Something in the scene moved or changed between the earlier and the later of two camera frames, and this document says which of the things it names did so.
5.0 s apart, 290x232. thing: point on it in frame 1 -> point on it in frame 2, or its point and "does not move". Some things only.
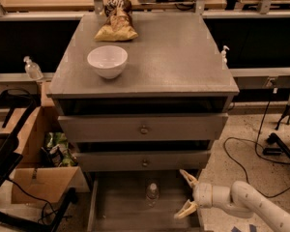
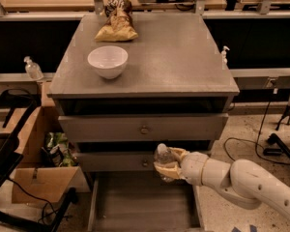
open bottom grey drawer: (117, 202) does not move
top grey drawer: (143, 127) does not move
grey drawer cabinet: (141, 98) does not move
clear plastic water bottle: (152, 195) -> (164, 155)
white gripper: (203, 194) -> (191, 168)
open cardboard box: (46, 171) does not move
